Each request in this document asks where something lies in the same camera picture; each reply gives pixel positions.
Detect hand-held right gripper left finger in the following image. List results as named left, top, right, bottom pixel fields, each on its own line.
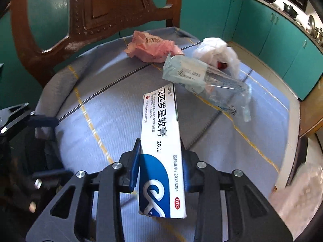
left=25, top=138, right=141, bottom=242

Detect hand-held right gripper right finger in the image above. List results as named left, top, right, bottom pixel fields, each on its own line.
left=180, top=141, right=294, bottom=242

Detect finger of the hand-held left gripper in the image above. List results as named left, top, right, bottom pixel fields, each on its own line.
left=29, top=168, right=76, bottom=212
left=0, top=103, right=59, bottom=135

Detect white and blue medicine box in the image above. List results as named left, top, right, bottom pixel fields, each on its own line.
left=138, top=82, right=188, bottom=219

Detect white plastic mesh trash basket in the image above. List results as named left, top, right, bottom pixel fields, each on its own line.
left=270, top=161, right=323, bottom=230

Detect blue patterned tablecloth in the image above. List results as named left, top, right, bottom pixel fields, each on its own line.
left=34, top=26, right=302, bottom=242

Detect clear plastic bag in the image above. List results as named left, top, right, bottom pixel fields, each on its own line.
left=162, top=54, right=252, bottom=123

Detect pink plastic bag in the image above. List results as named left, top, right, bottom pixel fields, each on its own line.
left=125, top=30, right=185, bottom=63

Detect translucent white bin liner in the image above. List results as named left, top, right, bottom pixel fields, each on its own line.
left=270, top=161, right=323, bottom=230

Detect white plastic bag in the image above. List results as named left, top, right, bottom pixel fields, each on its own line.
left=193, top=37, right=240, bottom=77

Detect brown carved wooden chair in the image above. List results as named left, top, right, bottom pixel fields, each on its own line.
left=10, top=0, right=182, bottom=86

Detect wooden frosted glass door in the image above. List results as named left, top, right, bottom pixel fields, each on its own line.
left=299, top=88, right=323, bottom=138

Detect teal kitchen cabinets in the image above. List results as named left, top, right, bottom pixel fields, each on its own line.
left=0, top=0, right=323, bottom=101

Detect stainless steel pot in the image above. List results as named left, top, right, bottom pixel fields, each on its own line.
left=311, top=26, right=323, bottom=43

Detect black cooking pot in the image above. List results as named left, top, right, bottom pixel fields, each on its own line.
left=283, top=2, right=299, bottom=18

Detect steel pot lid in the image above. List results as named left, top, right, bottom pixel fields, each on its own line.
left=306, top=15, right=316, bottom=32

